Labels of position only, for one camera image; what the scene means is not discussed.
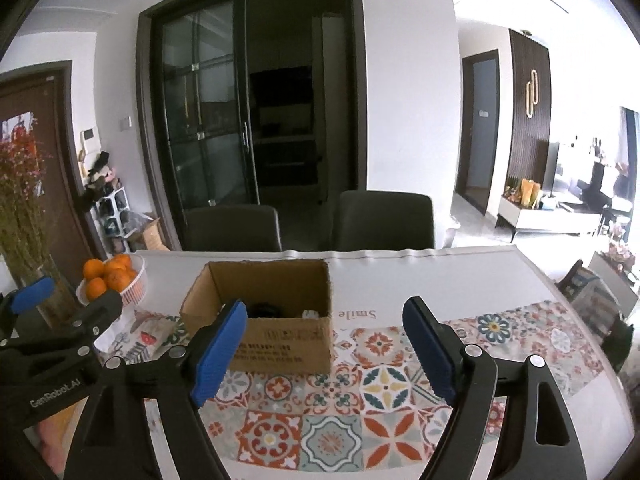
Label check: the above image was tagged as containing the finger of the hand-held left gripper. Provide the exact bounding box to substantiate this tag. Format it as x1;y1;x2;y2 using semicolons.
0;275;56;321
0;290;123;357

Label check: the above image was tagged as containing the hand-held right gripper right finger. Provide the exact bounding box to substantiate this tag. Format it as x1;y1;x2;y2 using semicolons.
402;296;588;480

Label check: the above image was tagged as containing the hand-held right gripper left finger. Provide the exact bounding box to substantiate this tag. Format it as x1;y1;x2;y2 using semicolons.
70;299;249;480

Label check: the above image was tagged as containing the brown cardboard box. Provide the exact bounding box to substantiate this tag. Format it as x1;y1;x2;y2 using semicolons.
179;259;333;375

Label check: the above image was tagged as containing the person's left forearm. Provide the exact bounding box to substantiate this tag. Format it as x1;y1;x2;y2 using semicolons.
35;400;81;466

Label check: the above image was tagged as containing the white ribbed fruit basket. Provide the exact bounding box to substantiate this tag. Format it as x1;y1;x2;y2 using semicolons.
76;254;147;306

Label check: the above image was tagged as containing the patterned tile tablecloth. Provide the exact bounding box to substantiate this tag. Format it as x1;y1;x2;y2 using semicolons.
95;245;636;480

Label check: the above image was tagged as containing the floral printed cloth bag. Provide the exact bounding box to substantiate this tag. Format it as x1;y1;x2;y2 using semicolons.
95;307;188;363

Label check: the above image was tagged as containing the vase of dried red flowers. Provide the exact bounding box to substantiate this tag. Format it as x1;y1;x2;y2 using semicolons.
0;115;63;311

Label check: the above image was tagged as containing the small cardboard box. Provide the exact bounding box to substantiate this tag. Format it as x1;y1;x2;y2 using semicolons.
122;212;171;252

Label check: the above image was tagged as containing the white shoe rack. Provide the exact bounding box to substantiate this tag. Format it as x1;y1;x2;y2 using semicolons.
82;150;131;253

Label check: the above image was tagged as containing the dark dining chair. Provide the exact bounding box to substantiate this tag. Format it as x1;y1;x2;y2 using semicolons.
184;205;283;252
330;191;435;251

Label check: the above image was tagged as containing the striped cushion chair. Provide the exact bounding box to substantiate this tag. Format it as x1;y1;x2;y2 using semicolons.
557;259;638;331

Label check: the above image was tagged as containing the white tv cabinet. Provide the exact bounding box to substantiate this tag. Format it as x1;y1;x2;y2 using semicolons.
495;192;603;243

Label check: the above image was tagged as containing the brown wooden door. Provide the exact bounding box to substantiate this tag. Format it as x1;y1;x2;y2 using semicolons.
0;60;96;281

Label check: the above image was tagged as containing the black object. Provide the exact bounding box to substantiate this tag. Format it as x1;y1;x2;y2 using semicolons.
600;317;636;373

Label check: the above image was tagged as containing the orange ornament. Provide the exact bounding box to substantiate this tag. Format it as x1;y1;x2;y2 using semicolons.
520;178;542;207

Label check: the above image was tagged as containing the black television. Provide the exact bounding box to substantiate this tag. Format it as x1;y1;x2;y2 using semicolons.
545;141;562;198

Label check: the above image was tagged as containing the dark interior door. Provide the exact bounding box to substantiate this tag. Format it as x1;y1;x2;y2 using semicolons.
461;50;501;216

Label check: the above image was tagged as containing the dark framed glass sliding door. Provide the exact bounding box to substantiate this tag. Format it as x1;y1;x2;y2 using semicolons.
137;0;368;251

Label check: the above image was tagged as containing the dark slatted wall panel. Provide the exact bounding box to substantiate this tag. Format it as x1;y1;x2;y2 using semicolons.
507;29;552;201

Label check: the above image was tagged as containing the gold wall ornament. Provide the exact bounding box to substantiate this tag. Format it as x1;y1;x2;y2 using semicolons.
524;67;540;121

